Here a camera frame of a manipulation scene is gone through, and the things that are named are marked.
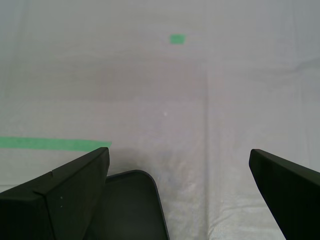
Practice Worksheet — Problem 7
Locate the black perforated plastic basket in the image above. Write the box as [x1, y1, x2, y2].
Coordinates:
[103, 169, 171, 240]

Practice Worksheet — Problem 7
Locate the long green tape strip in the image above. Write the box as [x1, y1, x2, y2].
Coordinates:
[0, 136, 113, 152]

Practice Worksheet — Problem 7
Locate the white table cloth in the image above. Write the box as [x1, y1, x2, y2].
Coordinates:
[0, 0, 320, 240]

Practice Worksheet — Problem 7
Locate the small green tape mark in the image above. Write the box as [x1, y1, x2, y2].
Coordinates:
[169, 34, 187, 45]

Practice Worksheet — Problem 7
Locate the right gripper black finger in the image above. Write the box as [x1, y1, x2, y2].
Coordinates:
[248, 148, 320, 240]
[0, 146, 111, 240]

